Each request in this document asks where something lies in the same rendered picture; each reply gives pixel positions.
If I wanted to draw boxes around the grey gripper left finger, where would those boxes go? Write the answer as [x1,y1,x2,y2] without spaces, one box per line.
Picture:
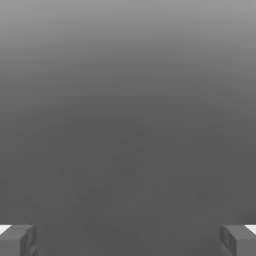
[0,224,39,256]

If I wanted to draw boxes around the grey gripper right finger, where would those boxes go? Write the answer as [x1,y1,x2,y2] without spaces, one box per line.
[218,224,256,256]

